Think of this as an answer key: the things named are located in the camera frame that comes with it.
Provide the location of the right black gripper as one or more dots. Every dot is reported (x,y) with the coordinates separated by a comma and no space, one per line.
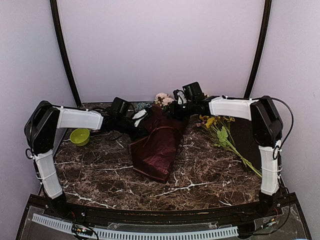
(174,113)

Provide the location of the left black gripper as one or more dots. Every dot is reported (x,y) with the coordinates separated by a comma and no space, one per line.
(140,132)

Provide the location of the pink fake rose bunch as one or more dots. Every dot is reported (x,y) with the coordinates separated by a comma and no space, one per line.
(163,100)

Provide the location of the red wrapping paper sheet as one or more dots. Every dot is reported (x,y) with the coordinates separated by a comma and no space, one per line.
(154,155)

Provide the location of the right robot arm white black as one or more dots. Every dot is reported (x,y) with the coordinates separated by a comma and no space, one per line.
(267,127)

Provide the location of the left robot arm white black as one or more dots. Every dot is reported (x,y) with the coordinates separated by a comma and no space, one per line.
(40,131)

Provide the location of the yellow fake flower bunch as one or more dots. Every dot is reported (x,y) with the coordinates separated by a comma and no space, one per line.
(219,132)

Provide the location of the green plastic bowl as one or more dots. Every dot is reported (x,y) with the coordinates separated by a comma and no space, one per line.
(80,137)

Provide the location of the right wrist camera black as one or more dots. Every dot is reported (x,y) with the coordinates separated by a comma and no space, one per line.
(190,93)

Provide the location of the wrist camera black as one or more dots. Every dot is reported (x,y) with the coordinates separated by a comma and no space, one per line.
(123,112)
(190,93)

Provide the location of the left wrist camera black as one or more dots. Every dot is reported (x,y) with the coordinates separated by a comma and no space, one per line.
(123,112)

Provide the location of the white cable duct strip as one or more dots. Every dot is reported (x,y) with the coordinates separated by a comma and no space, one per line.
(118,231)

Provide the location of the right black frame post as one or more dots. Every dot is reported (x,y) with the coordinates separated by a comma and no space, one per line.
(259,48)

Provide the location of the black frame post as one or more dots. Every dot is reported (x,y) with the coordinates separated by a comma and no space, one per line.
(63,51)
(259,48)

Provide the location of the black front table rail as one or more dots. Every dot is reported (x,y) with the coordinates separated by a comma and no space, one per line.
(239,215)

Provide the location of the left black frame post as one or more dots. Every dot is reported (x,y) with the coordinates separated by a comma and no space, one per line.
(63,51)

